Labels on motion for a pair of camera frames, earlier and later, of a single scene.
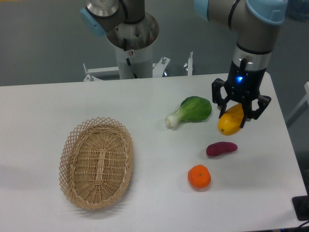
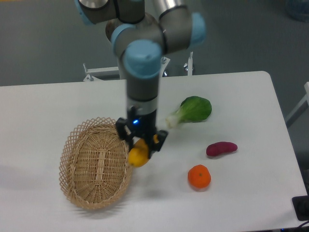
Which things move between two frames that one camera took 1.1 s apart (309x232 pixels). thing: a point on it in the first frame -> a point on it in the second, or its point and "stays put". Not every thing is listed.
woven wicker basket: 96,163 stays put
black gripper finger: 217,97 -> 122,133
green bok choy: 193,109 stays put
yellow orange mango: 230,123 -> 138,155
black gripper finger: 248,113 -> 162,135
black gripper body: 244,84 -> 141,125
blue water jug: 298,9 stays put
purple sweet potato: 220,148 stays put
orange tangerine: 199,176 stays put
